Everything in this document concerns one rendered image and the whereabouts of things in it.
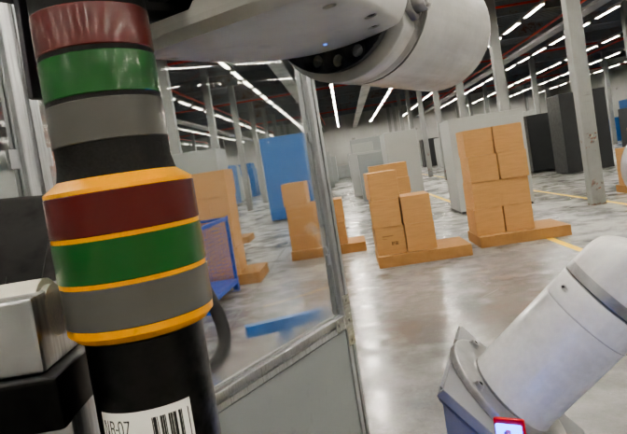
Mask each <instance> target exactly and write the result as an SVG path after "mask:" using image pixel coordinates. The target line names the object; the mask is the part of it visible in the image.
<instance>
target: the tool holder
mask: <svg viewBox="0 0 627 434"><path fill-rule="evenodd" d="M45 299H47V297H46V294H45V291H44V290H39V291H37V292H35V293H29V294H23V295H18V296H12V297H6V298H1V299H0V434H101V433H100V428H99V423H98V417H97V412H96V407H95V402H94V396H93V392H92V386H91V377H90V372H89V366H88V361H87V356H86V351H85V345H82V344H79V343H76V342H74V341H73V340H71V339H69V338H68V337H67V332H66V329H65V330H63V329H62V328H61V332H60V335H55V334H58V332H57V331H58V328H59V327H60V326H59V325H60V324H61V326H63V323H60V322H61V321H60V319H61V318H60V319H59V320H58V318H57V319H56V321H57V320H58V321H59V323H58V322H57V323H58V324H59V325H58V324H57V323H56V322H55V323H53V322H54V321H55V320H54V321H53V322H52V319H53V317H52V316H51V319H50V318H47V317H48V315H50V313H48V315H47V314H46V312H45V310H46V311H47V309H46V308H45V306H46V304H45V302H46V301H45ZM47 303H48V304H47V305H49V303H50V304H51V306H53V304H52V302H49V301H47ZM53 303H54V302H53ZM55 303H56V302H55ZM55 303H54V305H55ZM57 304H58V305H57V306H59V304H60V303H57ZM55 306H56V305H55ZM55 306H54V307H52V308H56V307H57V306H56V307H55ZM46 307H47V306H46ZM47 308H48V309H49V307H47ZM49 319H50V320H51V321H50V322H52V324H57V325H58V326H56V332H57V333H53V332H52V330H53V331H54V329H55V328H54V327H53V326H54V325H51V326H52V327H53V328H52V327H51V326H50V322H49ZM48 323H49V324H48ZM50 328H52V330H51V329H50ZM62 330H63V333H62ZM61 333H62V334H61Z"/></svg>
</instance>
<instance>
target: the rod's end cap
mask: <svg viewBox="0 0 627 434"><path fill-rule="evenodd" d="M58 288H59V286H57V284H55V283H54V282H53V281H52V280H51V279H49V278H40V279H35V280H28V281H22V282H17V283H11V284H5V285H0V299H1V298H6V297H12V296H18V295H23V294H29V293H35V292H37V291H39V290H44V291H45V294H46V297H47V299H45V301H46V302H45V304H46V306H47V307H49V309H48V308H47V307H46V306H45V308H46V309H47V311H46V310H45V312H46V314H47V315H48V313H50V315H48V317H47V318H50V319H51V316H52V317H53V319H52V322H53V321H54V320H55V321H54V322H53V323H55V322H56V323H57V322H58V323H59V321H58V320H59V319H60V318H61V319H60V321H61V322H60V323H63V322H62V320H63V317H62V316H61V315H63V313H61V312H60V311H62V309H60V307H61V304H59V306H57V305H58V304H57V303H60V298H59V296H58V295H59V292H58V293H57V292H56V291H58V290H59V289H58ZM56 289H57V290H56ZM55 290H56V291H55ZM53 291H55V293H54V292H53ZM51 292H52V293H53V295H54V296H55V298H54V296H52V293H51ZM49 293H50V294H51V296H52V297H51V296H50V294H49ZM55 294H57V295H55ZM53 298H54V299H55V300H54V299H53ZM49 299H50V300H49ZM57 300H58V302H57ZM47 301H49V302H52V304H53V306H51V304H50V303H49V305H47V304H48V303H47ZM53 302H54V303H55V302H56V303H55V305H56V306H57V307H56V306H55V305H54V303H53ZM54 306H55V307H56V308H52V307H54ZM50 307H51V308H50ZM57 308H58V309H57ZM52 309H54V310H55V309H57V310H58V311H59V314H58V313H57V312H58V311H55V312H54V314H55V315H52V313H53V311H54V310H52ZM56 314H57V315H58V316H59V315H60V316H59V317H58V316H57V317H56ZM54 318H55V319H54ZM57 318H58V320H57V321H56V319H57ZM50 319H49V322H50V321H51V320H50ZM52 322H50V326H51V325H54V326H53V327H54V328H55V329H54V331H53V330H52V328H53V327H52V326H51V327H52V328H50V329H51V330H52V332H53V333H57V332H58V334H55V335H60V332H61V328H62V329H63V330H65V328H64V323H63V326H61V324H60V325H59V324H58V323H57V324H58V325H59V326H60V327H59V328H58V331H57V332H56V326H58V325H57V324H52ZM48 324H49V323H48ZM63 330H62V333H63ZM62 333H61V334H62Z"/></svg>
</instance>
